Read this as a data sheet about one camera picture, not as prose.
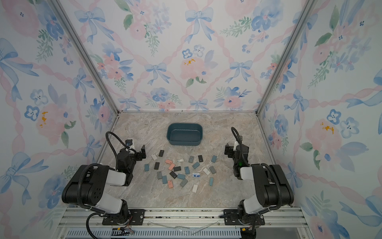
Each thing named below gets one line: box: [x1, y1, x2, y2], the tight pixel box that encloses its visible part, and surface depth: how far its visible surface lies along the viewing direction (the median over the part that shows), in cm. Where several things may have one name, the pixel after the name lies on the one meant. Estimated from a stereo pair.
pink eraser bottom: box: [168, 179, 174, 189], surface depth 85 cm
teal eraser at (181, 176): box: [177, 173, 186, 180], surface depth 90 cm
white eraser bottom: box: [191, 183, 199, 194], surface depth 85 cm
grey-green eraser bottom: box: [179, 178, 189, 188], surface depth 87 cm
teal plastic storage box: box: [166, 122, 204, 146], surface depth 107 cm
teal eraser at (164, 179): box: [162, 175, 168, 185], surface depth 88 cm
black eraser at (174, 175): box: [169, 170, 178, 179], surface depth 90 cm
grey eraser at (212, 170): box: [208, 165, 217, 175], surface depth 92 cm
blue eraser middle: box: [184, 166, 191, 175], surface depth 92 cm
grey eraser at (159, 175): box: [156, 170, 163, 180], surface depth 90 cm
